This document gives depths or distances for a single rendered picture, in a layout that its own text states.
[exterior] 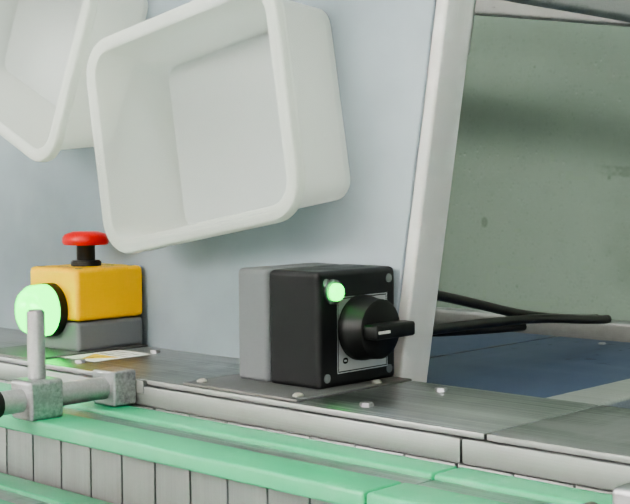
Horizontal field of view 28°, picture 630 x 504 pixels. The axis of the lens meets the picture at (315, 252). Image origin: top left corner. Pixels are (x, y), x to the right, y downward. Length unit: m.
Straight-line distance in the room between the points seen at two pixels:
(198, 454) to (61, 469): 0.28
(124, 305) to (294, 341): 0.27
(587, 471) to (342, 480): 0.13
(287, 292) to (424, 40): 0.20
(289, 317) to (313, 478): 0.20
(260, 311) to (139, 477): 0.15
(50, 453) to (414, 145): 0.37
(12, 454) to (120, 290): 0.16
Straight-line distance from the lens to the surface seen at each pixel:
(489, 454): 0.70
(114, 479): 0.95
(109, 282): 1.07
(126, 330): 1.09
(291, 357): 0.85
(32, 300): 1.06
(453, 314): 1.50
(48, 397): 0.87
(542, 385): 1.00
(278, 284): 0.86
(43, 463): 1.02
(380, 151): 0.90
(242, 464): 0.71
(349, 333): 0.84
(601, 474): 0.66
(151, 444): 0.77
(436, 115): 0.88
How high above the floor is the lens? 1.43
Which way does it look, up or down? 46 degrees down
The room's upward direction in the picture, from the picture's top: 94 degrees counter-clockwise
